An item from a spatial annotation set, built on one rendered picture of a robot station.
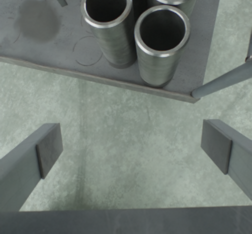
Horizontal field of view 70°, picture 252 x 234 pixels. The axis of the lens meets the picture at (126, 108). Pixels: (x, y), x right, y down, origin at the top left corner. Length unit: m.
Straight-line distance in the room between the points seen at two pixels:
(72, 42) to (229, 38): 0.76
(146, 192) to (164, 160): 0.17
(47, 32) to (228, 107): 0.88
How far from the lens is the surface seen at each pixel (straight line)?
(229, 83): 0.49
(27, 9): 0.98
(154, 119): 0.91
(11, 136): 1.17
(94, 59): 0.74
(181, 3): 0.49
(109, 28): 0.46
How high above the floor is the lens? 0.91
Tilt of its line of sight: 79 degrees down
